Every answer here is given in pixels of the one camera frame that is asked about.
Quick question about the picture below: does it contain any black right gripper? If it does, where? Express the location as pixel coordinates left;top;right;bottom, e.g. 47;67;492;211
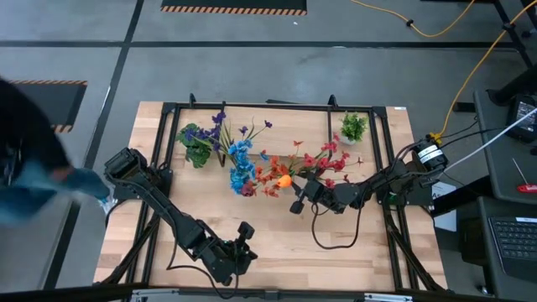
289;180;336;215

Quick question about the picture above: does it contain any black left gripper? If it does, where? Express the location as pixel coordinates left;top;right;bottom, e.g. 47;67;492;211
196;221;258;286

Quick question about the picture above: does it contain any red artificial flower bunch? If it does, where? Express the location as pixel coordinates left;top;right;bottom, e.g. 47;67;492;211
293;133;365;190

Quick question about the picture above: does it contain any orange artificial flower bunch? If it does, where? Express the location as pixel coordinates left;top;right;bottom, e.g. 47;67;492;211
253;140;305;199

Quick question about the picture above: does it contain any blue artificial flower bunch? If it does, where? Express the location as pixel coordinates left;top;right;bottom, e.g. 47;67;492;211
228;139;269;196

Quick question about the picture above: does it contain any purple artificial flower bunch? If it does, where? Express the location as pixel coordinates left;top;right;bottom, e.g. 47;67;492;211
184;111;274;169

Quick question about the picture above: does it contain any small green plant white pot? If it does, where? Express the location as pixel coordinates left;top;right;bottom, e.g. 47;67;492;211
338;111;369;146

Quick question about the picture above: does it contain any large-leaf green potted plant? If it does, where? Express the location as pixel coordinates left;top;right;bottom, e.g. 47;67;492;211
175;122;216;169

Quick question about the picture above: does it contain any white paper sheet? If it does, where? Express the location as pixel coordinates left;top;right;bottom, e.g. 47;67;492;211
431;180;458;232

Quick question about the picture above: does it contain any black rig beam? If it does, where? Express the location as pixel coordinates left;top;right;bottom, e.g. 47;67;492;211
0;284;537;302

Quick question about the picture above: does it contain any black hazard-striped floor mat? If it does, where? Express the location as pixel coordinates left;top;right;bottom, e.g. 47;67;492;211
8;79;88;134
160;0;308;17

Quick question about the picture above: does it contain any dark grey side desk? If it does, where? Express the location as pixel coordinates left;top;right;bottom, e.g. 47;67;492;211
473;90;537;206

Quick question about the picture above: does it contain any white rod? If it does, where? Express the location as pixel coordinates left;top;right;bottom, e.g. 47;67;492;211
444;107;537;173

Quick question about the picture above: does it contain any black laptop keyboard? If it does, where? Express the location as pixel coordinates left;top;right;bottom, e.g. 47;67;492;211
488;216;537;283

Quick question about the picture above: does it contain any black tablet device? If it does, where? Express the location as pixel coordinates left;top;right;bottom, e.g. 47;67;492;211
505;94;537;143

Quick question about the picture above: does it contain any black floor stand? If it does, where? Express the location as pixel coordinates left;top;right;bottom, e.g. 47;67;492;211
452;0;537;113

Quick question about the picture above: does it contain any person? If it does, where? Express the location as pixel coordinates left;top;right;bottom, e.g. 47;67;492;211
0;77;111;227

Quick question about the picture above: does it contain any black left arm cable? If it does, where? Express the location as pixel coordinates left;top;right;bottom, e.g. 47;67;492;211
165;234;240;299

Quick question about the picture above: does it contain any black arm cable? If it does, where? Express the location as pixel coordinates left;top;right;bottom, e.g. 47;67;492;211
310;184;364;251
165;234;240;299

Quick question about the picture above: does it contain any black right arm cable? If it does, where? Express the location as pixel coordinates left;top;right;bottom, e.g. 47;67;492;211
310;184;364;251

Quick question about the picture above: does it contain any black aluminium table frame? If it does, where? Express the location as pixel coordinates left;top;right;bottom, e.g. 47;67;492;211
94;92;448;294

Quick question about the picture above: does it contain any yellow floor cable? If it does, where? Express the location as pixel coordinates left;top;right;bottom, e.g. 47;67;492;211
427;0;537;146
350;0;477;38

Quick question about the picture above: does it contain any red-handled screwdriver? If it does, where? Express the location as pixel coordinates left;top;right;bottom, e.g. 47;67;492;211
511;158;537;194

